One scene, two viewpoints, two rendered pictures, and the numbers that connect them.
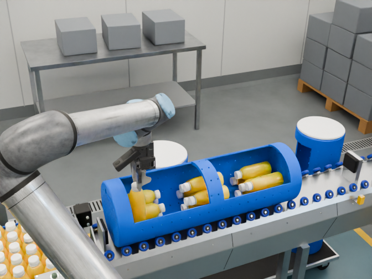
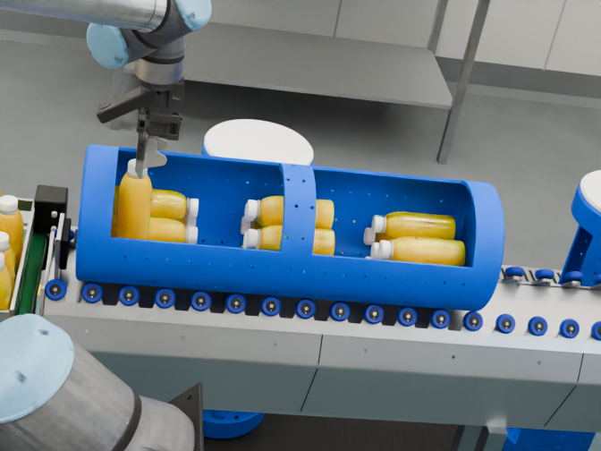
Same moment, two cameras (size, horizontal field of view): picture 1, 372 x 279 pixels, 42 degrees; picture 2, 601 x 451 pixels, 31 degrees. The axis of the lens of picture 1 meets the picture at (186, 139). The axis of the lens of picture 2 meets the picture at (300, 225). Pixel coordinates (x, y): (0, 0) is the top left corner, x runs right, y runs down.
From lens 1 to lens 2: 0.57 m
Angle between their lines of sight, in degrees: 11
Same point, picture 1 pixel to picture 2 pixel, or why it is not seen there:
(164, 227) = (172, 268)
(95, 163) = not seen: hidden behind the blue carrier
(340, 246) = not seen: outside the picture
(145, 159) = (160, 114)
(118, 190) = (101, 165)
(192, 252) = (227, 344)
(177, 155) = (289, 158)
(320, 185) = (568, 309)
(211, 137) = not seen: hidden behind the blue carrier
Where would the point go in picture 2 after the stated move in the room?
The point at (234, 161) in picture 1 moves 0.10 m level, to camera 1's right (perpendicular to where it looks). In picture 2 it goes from (385, 198) to (427, 211)
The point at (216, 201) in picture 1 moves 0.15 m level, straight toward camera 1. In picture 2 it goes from (294, 251) to (263, 288)
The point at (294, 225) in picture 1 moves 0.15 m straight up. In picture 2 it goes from (469, 367) to (486, 314)
